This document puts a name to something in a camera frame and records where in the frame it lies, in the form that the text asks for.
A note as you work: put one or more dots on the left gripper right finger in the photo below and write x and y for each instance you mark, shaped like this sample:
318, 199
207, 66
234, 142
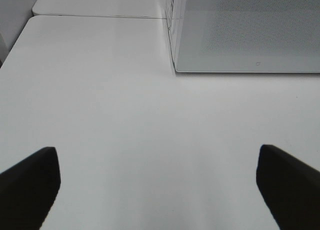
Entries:
290, 188

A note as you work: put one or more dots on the white microwave door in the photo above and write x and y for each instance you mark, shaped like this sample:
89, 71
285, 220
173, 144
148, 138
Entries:
246, 36

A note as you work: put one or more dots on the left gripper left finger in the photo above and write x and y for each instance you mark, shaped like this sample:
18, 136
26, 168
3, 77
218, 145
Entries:
28, 190

